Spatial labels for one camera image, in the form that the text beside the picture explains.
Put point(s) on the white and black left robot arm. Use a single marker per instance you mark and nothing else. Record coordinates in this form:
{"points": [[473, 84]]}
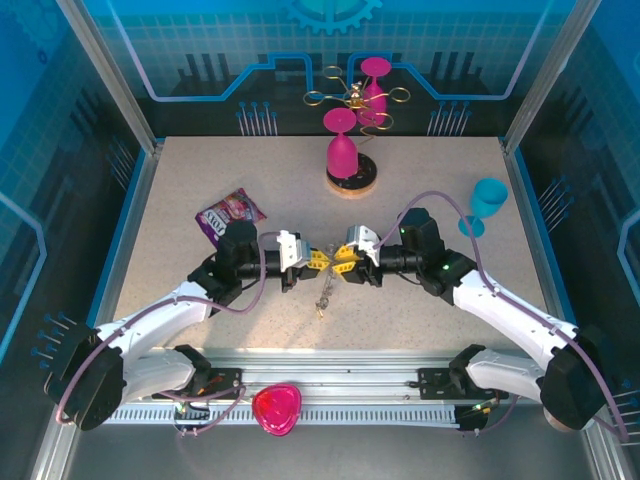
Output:
{"points": [[150, 325]]}

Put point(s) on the blue plastic goblet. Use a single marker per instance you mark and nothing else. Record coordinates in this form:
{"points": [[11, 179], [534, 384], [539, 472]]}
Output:
{"points": [[487, 197]]}

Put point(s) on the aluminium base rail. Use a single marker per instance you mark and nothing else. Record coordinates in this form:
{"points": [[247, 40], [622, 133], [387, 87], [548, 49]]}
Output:
{"points": [[340, 370]]}

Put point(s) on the pink heart-shaped container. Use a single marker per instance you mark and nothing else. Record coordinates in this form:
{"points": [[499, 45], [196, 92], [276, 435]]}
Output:
{"points": [[275, 407]]}

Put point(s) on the metal keyring with small rings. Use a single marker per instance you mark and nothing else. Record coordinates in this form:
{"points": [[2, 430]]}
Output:
{"points": [[325, 300]]}

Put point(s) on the aluminium frame post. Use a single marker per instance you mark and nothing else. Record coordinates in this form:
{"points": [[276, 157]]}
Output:
{"points": [[545, 75], [110, 75]]}

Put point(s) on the aluminium table side rail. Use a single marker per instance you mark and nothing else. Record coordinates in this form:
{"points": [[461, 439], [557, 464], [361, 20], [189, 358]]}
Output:
{"points": [[130, 240], [535, 240]]}

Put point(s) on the purple candy bag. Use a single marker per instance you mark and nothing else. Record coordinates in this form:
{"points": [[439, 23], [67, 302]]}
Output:
{"points": [[230, 210]]}

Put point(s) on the pink plastic goblet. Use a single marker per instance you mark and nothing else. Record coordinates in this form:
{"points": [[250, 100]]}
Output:
{"points": [[341, 157]]}

